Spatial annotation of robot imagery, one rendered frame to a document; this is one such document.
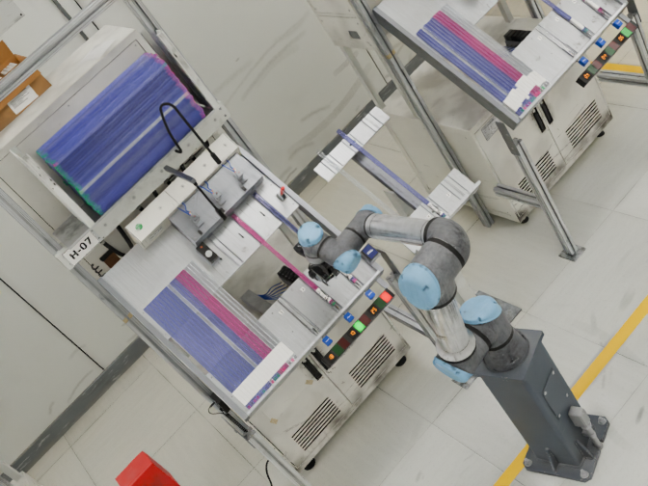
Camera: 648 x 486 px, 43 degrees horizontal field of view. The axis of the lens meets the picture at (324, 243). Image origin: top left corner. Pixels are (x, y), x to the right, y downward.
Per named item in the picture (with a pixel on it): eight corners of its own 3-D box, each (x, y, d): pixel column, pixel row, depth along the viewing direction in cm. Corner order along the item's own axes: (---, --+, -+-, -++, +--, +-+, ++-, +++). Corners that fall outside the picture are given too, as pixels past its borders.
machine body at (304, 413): (418, 356, 350) (346, 261, 316) (307, 482, 335) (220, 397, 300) (334, 307, 402) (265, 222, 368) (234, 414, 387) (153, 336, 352)
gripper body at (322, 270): (327, 287, 261) (321, 272, 250) (308, 272, 264) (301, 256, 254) (343, 271, 262) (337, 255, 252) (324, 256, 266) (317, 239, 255)
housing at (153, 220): (243, 162, 306) (239, 146, 292) (148, 255, 295) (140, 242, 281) (228, 148, 308) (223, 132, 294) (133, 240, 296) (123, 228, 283)
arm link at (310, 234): (312, 248, 237) (290, 234, 240) (319, 264, 246) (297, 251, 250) (329, 228, 239) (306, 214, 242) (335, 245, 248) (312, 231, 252)
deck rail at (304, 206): (383, 273, 291) (384, 268, 285) (379, 277, 290) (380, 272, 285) (238, 150, 306) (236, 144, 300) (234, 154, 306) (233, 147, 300)
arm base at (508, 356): (535, 334, 252) (524, 314, 247) (520, 374, 245) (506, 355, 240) (493, 330, 263) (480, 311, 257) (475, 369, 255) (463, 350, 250)
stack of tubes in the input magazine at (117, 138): (207, 114, 284) (160, 53, 269) (100, 217, 272) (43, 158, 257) (193, 109, 294) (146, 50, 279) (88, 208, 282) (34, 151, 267)
